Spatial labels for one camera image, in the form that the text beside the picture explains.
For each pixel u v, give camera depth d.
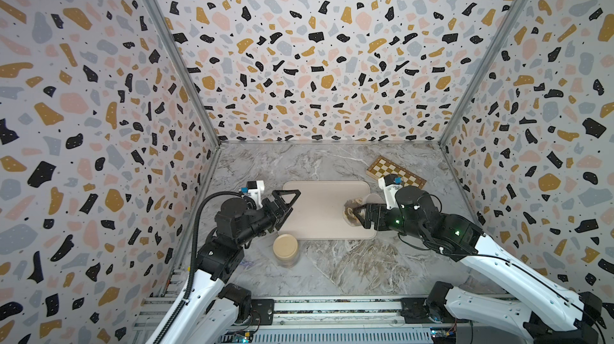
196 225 0.52
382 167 1.09
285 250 0.76
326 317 0.73
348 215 0.70
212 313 0.58
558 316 0.39
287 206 0.60
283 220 0.69
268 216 0.60
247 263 0.82
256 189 0.65
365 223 0.60
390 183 0.61
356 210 0.66
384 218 0.60
